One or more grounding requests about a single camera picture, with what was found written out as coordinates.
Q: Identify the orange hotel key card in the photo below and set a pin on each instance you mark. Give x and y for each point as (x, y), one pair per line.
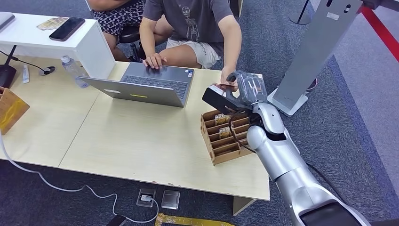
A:
(222, 119)
(225, 84)
(225, 133)

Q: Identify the black stanchion base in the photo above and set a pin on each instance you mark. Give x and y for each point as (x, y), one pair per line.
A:
(299, 17)

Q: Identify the black smartphone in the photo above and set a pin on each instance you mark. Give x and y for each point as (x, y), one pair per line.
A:
(67, 28)

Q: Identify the wooden desk leg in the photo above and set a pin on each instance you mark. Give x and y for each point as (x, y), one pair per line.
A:
(243, 204)

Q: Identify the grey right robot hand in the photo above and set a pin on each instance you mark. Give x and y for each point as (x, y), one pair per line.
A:
(251, 89)

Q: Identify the small white tube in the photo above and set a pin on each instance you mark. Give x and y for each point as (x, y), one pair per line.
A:
(26, 74)

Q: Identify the stack of cards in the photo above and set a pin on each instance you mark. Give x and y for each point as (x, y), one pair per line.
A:
(51, 23)

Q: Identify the person's right hand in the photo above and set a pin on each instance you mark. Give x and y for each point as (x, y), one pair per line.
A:
(154, 60)

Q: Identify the grey laptop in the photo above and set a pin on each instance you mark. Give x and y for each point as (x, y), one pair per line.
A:
(140, 92)

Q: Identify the black power adapter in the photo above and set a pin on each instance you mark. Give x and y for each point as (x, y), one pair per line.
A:
(116, 221)

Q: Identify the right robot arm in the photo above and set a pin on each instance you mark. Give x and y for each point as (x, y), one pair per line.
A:
(280, 156)

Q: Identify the grey flat device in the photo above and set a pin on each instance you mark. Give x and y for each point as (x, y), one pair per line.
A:
(5, 18)

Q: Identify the red barrier belt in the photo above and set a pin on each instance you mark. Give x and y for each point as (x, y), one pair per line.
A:
(382, 31)

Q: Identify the wooden slotted card rack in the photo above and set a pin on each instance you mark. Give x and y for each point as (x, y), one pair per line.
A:
(227, 154)

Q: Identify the person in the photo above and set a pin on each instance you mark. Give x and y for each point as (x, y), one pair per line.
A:
(118, 15)
(193, 18)

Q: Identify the black stand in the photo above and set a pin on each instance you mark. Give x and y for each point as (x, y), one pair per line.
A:
(6, 75)

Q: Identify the wooden box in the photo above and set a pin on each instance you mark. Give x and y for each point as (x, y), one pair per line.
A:
(11, 110)

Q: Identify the wooden furniture panel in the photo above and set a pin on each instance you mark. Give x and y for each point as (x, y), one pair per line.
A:
(239, 7)

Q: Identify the black office chair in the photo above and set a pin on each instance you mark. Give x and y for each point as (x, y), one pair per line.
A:
(129, 34)

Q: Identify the grey kiosk stand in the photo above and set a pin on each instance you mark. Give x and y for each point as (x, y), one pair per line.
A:
(311, 46)

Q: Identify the floor socket box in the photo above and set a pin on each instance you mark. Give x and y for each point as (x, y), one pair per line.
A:
(146, 197)

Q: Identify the metal floor cover plate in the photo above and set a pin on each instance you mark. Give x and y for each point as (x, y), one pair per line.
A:
(170, 199)

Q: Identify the white cabinet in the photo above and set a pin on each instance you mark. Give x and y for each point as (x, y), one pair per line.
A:
(90, 53)

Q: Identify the yellow floor tape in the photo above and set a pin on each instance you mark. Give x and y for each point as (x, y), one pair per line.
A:
(187, 221)

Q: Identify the clear plastic water bottle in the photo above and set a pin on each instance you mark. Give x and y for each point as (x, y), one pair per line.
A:
(73, 70)

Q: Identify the person's left hand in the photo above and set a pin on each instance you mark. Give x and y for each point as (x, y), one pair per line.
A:
(225, 77)

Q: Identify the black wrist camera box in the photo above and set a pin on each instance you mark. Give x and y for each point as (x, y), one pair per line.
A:
(218, 99)

